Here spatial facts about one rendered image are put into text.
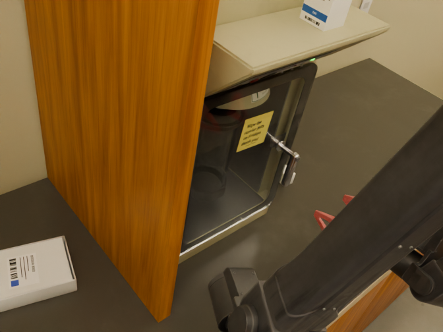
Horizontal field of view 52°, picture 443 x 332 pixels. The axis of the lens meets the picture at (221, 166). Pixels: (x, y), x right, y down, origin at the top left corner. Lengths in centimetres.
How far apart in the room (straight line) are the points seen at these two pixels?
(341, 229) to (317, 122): 117
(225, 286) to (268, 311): 12
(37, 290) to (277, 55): 64
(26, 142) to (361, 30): 80
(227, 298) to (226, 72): 29
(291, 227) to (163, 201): 54
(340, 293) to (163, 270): 45
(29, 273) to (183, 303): 31
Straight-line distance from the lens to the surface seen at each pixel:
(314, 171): 136
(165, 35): 57
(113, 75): 71
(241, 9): 70
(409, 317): 241
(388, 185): 37
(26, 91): 110
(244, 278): 58
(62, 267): 100
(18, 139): 117
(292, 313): 46
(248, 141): 87
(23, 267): 101
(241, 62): 59
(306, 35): 70
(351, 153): 148
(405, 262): 90
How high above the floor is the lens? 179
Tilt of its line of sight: 41 degrees down
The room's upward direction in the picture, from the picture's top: 12 degrees clockwise
